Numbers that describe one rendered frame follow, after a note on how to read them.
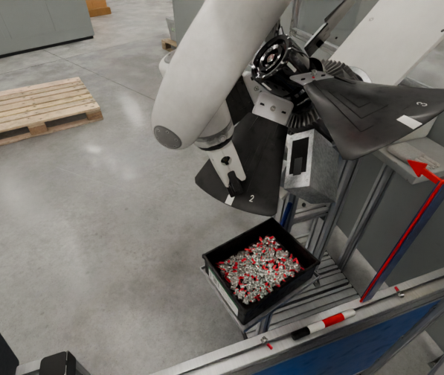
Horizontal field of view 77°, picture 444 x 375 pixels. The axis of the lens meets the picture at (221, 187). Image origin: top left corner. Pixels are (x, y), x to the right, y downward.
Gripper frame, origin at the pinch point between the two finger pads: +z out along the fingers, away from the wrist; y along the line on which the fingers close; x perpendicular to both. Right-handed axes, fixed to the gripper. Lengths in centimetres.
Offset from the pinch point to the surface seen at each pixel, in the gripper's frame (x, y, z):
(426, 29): -60, 12, -9
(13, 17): 173, 533, -1
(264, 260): 0.6, -11.6, 15.6
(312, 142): -21.9, 2.4, -0.1
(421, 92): -35.3, -11.3, -13.4
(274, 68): -19.6, 13.3, -15.9
